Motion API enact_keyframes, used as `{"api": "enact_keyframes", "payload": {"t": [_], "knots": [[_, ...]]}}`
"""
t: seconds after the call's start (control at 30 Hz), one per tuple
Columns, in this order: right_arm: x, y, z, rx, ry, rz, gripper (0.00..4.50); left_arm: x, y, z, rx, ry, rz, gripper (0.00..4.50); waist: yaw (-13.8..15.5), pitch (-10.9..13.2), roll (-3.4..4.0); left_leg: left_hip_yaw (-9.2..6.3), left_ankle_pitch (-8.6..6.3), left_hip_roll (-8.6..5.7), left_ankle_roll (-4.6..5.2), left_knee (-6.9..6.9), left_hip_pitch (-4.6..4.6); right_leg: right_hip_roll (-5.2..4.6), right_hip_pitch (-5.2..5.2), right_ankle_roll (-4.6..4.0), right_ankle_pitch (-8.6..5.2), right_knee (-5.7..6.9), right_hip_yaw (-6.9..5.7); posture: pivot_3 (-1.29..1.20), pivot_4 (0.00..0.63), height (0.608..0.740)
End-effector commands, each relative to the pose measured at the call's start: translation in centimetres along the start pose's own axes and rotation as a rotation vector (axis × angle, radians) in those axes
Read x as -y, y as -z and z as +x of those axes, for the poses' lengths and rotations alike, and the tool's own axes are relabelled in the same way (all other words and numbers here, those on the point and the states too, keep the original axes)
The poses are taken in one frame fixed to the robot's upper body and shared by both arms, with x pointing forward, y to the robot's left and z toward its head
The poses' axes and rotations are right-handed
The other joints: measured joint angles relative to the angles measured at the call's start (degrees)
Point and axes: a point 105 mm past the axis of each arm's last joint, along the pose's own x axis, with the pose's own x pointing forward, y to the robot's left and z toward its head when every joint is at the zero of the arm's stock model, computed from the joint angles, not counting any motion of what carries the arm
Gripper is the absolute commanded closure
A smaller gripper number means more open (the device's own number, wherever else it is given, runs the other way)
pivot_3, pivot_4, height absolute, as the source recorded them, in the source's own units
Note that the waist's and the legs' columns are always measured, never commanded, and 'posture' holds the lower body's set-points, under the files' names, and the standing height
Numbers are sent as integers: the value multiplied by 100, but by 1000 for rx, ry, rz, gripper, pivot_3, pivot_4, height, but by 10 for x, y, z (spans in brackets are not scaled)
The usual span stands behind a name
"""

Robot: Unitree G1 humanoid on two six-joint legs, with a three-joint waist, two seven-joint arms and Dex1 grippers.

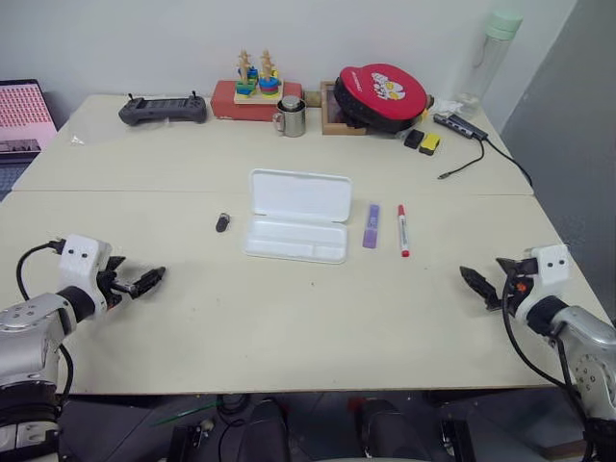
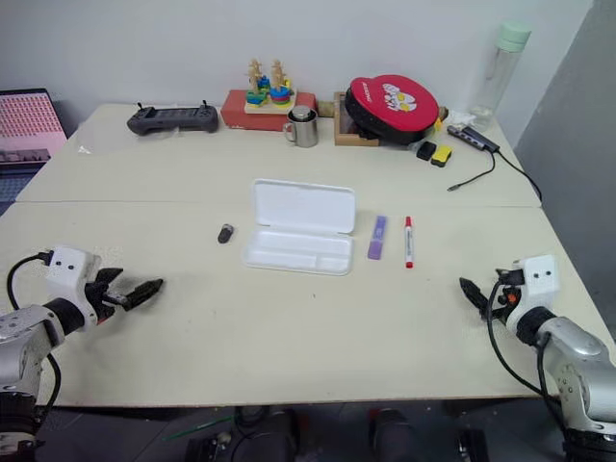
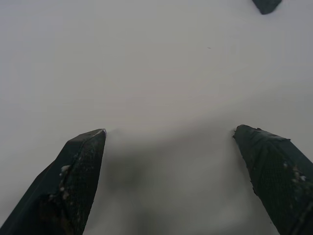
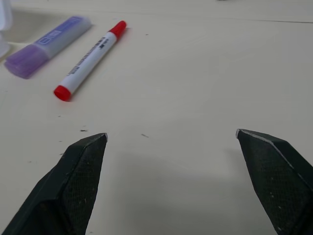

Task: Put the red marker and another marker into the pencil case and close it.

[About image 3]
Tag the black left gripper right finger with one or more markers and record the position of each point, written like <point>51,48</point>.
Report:
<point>276,176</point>

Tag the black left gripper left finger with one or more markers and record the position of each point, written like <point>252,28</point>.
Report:
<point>66,186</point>

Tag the dark object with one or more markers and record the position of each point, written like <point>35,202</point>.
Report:
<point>267,5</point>

